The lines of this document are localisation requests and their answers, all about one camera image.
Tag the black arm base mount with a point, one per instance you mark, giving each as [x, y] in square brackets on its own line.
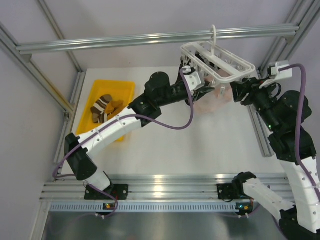
[227, 192]

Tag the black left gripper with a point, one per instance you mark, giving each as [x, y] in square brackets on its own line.
[197, 95]

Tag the aluminium top crossbar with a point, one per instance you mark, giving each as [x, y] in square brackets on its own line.
[261, 31]

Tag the yellow plastic tray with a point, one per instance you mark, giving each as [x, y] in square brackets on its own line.
[119, 90]

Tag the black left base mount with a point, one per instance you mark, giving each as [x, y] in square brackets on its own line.
[117, 191]

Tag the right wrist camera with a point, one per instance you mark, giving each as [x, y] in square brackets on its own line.
[276, 74]

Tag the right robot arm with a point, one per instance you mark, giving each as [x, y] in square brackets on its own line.
[295, 150]

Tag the brown white striped sock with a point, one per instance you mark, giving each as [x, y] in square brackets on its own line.
[100, 105]

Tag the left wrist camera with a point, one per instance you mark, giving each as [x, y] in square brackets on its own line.
[191, 78]

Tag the white plastic clip hanger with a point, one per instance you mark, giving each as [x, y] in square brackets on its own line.
[209, 59]

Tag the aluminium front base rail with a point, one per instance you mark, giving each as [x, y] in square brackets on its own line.
[145, 188]

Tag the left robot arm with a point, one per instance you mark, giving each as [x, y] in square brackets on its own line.
[80, 149]

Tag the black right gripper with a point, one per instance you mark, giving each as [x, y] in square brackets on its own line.
[251, 85]

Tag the grey slotted cable duct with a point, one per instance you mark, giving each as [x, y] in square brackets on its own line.
[153, 207]

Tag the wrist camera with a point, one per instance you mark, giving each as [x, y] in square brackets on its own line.
[276, 74]
[191, 78]

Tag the mustard yellow sock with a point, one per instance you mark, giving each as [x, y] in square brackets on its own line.
[113, 105]
[115, 112]

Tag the pink sheer sock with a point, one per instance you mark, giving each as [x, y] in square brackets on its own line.
[220, 96]

